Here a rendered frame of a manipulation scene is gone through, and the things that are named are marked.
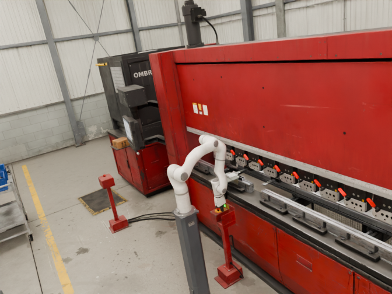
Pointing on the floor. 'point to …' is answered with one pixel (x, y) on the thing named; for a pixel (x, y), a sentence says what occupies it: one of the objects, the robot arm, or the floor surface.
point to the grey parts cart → (13, 210)
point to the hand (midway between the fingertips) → (221, 209)
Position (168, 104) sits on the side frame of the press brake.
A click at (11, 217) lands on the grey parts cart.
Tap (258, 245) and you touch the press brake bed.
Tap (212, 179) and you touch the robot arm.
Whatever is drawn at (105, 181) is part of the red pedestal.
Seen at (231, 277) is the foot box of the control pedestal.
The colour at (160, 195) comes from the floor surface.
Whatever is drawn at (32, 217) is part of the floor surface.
